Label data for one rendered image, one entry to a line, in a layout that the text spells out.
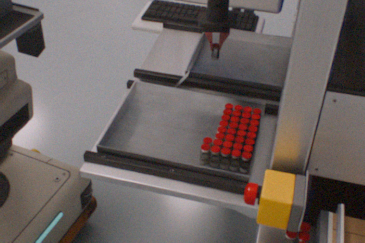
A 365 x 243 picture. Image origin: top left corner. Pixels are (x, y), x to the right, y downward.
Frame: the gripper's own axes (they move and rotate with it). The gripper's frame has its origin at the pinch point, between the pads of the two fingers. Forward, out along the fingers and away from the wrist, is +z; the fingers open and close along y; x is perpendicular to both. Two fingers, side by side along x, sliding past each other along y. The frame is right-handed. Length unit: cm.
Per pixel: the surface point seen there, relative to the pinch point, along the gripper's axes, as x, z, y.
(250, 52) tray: 6.4, 6.2, 10.8
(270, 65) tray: -0.3, 6.1, 16.0
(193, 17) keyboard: 37.5, 12.3, -5.5
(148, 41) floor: 156, 98, -32
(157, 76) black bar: -8.9, 4.0, -15.9
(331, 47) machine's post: -54, -36, 13
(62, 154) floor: 50, 94, -66
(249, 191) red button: -60, -9, 3
